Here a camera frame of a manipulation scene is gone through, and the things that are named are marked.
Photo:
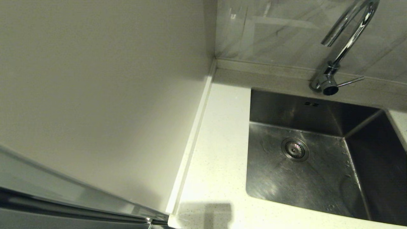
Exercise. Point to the stainless steel sink basin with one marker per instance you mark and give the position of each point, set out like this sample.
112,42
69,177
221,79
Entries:
311,183

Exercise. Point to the round metal drain strainer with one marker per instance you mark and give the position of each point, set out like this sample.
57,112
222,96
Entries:
295,149

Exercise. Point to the white countertop trim strip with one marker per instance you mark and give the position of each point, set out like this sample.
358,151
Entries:
190,143

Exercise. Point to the chrome gooseneck faucet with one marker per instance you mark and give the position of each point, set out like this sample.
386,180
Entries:
344,52

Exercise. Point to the thin chrome faucet lever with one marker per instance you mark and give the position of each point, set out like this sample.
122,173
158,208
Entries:
351,81

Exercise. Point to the shiny steel appliance edge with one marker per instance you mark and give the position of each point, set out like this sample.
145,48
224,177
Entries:
31,200

